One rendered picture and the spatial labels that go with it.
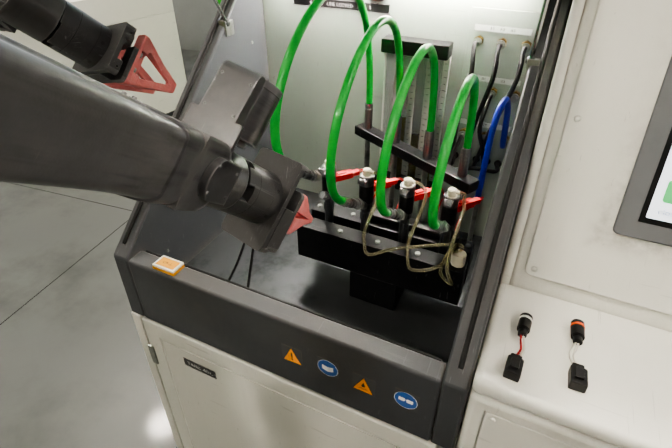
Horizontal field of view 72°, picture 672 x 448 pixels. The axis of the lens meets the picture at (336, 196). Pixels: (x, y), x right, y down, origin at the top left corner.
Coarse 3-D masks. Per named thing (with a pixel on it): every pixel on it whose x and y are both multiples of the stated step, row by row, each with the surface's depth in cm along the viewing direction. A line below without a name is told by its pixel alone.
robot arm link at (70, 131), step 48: (0, 48) 16; (0, 96) 16; (48, 96) 18; (96, 96) 21; (0, 144) 17; (48, 144) 19; (96, 144) 22; (144, 144) 26; (192, 144) 30; (144, 192) 28; (192, 192) 34
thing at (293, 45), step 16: (320, 0) 71; (304, 16) 69; (304, 32) 69; (288, 48) 67; (368, 48) 94; (288, 64) 67; (368, 64) 96; (368, 80) 99; (368, 96) 101; (272, 128) 68; (272, 144) 70
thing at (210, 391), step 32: (160, 352) 104; (192, 352) 97; (224, 352) 92; (192, 384) 105; (224, 384) 98; (256, 384) 92; (288, 384) 87; (192, 416) 114; (224, 416) 106; (256, 416) 99; (288, 416) 93; (320, 416) 87; (352, 416) 82
